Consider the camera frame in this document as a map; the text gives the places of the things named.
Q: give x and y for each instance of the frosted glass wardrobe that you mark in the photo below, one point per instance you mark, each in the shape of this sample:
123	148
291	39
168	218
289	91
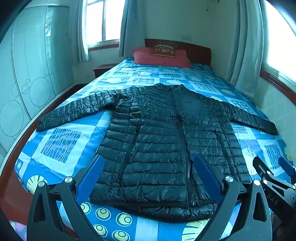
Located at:
34	69

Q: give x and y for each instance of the white wall socket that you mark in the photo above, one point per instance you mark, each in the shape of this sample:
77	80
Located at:
185	37

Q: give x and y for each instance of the grey curtain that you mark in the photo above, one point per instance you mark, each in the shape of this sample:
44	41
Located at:
79	30
247	41
130	27

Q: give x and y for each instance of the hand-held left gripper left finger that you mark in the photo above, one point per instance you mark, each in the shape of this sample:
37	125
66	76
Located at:
92	176

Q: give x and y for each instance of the wooden bed frame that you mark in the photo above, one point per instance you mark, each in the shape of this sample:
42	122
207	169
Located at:
13	185

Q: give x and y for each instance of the black puffer jacket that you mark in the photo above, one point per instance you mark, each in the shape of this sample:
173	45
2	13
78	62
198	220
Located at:
159	134

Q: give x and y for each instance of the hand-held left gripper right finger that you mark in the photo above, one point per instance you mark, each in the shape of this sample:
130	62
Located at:
205	176

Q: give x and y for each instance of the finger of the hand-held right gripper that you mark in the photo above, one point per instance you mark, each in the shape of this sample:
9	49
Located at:
286	165
262	168

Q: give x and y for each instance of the red pillow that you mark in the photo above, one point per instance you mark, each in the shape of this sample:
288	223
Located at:
161	61

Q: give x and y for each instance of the dark wooden headboard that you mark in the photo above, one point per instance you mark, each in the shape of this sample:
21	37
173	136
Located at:
198	52

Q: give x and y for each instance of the blue patterned bed sheet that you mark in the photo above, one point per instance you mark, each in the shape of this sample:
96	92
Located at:
69	129

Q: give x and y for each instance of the dark wooden nightstand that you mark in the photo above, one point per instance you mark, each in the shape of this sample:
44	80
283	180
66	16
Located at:
104	69

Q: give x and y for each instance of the small brown printed cushion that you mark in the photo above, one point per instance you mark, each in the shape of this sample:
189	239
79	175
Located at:
163	50

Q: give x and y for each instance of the window with wooden sill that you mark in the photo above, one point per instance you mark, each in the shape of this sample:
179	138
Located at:
281	48
104	20

